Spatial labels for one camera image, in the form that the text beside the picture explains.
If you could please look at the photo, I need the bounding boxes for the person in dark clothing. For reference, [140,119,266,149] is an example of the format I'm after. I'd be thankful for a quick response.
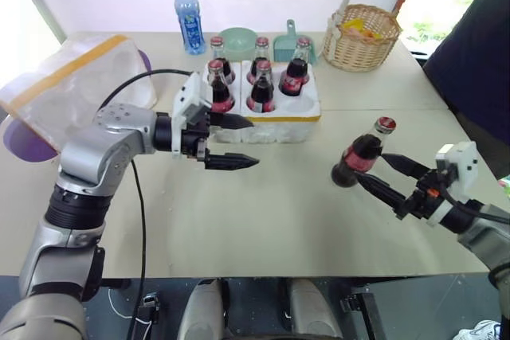
[422,0,510,180]

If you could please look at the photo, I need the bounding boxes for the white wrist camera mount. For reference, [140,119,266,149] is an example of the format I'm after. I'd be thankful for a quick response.
[435,141,480,202]
[171,72,213,158]

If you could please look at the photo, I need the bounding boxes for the yellow orange snack packets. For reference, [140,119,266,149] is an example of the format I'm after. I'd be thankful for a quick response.
[340,17,386,41]

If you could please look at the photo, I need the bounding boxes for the white foam crate yellow tape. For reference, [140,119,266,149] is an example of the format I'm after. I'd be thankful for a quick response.
[202,60,322,145]

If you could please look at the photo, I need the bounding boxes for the black table clamp bracket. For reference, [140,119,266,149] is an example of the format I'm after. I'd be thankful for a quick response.
[131,293,161,340]
[339,287,386,340]

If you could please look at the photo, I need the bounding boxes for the clear plastic bag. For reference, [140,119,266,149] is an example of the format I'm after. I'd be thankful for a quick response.
[0,33,159,154]

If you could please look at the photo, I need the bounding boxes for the glass cola bottle red cap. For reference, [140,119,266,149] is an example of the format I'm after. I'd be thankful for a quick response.
[277,37,313,98]
[330,115,398,190]
[206,58,237,114]
[209,35,237,85]
[245,36,273,84]
[245,59,277,114]

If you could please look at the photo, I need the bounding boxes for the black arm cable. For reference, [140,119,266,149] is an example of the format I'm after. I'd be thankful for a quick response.
[99,68,194,340]
[441,187,510,226]

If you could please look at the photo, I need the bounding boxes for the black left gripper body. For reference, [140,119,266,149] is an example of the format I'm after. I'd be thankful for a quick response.
[181,110,212,162]

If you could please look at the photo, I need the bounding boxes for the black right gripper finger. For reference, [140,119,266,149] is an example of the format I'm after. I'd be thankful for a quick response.
[379,152,430,182]
[355,172,408,212]

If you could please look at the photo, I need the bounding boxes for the light green plastic bowl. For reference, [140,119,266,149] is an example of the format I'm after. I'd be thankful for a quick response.
[217,26,257,64]

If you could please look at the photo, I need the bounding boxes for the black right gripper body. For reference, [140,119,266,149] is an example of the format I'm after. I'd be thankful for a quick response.
[395,168,456,221]

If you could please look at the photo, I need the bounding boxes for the teal plastic dustpan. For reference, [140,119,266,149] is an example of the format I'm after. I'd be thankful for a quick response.
[272,18,319,66]

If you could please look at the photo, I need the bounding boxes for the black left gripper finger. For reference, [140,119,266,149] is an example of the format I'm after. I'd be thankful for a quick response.
[204,152,261,171]
[210,112,255,131]

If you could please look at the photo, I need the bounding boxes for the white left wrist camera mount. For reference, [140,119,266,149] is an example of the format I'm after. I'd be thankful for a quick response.
[171,72,213,158]

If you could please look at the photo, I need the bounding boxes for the woven wicker handle basket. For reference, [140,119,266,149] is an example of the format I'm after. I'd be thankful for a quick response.
[321,0,412,74]

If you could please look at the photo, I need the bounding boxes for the grey rounded robot leg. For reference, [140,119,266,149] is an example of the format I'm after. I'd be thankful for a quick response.
[176,278,233,340]
[285,278,344,340]

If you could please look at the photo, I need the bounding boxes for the thin white wire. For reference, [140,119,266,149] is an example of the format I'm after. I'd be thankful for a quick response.
[108,287,153,326]

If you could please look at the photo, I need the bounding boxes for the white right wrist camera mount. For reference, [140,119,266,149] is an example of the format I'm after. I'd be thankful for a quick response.
[435,141,480,202]

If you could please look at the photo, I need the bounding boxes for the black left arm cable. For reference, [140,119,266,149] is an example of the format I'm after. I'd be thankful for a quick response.
[99,68,194,340]

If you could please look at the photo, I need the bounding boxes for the blue plastic water bottle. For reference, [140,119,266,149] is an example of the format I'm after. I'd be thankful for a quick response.
[172,0,208,56]

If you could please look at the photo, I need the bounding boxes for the white sneaker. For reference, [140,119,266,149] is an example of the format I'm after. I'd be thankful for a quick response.
[452,319,504,340]

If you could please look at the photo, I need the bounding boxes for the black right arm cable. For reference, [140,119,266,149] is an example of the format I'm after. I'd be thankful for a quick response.
[441,187,510,226]

